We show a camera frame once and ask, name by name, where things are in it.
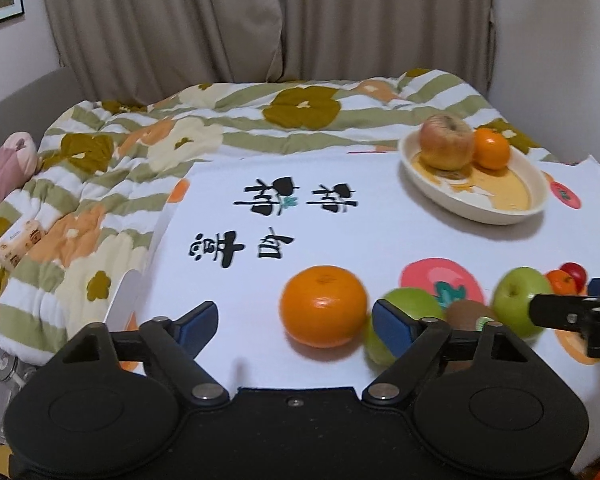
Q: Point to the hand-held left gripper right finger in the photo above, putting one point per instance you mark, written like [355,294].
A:
[391,324]

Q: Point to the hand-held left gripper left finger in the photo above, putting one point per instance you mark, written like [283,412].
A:
[199,321]

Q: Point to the small orange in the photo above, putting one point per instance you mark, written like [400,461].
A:
[560,282]

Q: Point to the red tomato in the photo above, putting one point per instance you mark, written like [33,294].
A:
[576,272]

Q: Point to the green apple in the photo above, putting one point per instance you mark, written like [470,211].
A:
[420,302]
[512,296]

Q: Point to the large orange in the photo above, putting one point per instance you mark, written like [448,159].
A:
[324,306]

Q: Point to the brown kiwi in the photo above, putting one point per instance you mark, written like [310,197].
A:
[467,314]

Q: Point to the cream oval bowl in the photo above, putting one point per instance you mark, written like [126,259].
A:
[510,195]

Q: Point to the white fruit-print tablecloth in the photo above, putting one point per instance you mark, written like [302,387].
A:
[340,240]

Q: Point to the medium orange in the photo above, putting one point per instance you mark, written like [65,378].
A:
[491,149]

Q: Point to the floral striped blanket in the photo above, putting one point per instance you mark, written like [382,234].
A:
[130,160]

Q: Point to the reddish yellow apple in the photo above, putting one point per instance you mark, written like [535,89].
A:
[445,142]

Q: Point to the tissue pack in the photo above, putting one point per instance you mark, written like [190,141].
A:
[17,242]

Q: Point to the clear plastic object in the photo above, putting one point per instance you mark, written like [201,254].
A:
[7,380]

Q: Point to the pink plush pillow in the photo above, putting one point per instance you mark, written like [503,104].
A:
[2,170]

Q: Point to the grey sofa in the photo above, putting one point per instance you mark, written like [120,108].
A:
[20,105]

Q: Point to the beige curtain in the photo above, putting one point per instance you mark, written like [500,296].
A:
[390,20]
[155,20]

